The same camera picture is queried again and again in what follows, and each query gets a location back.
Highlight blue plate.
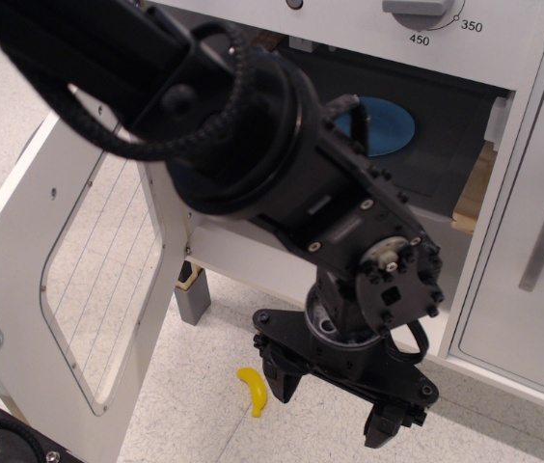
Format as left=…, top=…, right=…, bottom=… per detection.
left=332, top=96, right=416, bottom=157

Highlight white cupboard door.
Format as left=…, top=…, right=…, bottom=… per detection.
left=450, top=61, right=544, bottom=395

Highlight white toy kitchen cabinet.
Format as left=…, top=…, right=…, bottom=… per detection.
left=168, top=1, right=544, bottom=406

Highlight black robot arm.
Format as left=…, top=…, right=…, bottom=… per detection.
left=0, top=1, right=443, bottom=449

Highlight grey temperature knob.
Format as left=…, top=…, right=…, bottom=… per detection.
left=382, top=0, right=466, bottom=32

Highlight yellow toy banana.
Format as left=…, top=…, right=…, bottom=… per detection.
left=236, top=368, right=267, bottom=418

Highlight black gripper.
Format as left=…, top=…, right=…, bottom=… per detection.
left=253, top=309, right=439, bottom=449

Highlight black braided cable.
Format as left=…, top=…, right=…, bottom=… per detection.
left=35, top=21, right=268, bottom=163

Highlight white toy oven door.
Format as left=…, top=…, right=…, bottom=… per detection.
left=0, top=114, right=187, bottom=462

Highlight round oven button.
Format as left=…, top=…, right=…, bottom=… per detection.
left=286, top=0, right=304, bottom=10

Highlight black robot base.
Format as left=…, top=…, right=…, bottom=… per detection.
left=0, top=409, right=85, bottom=462

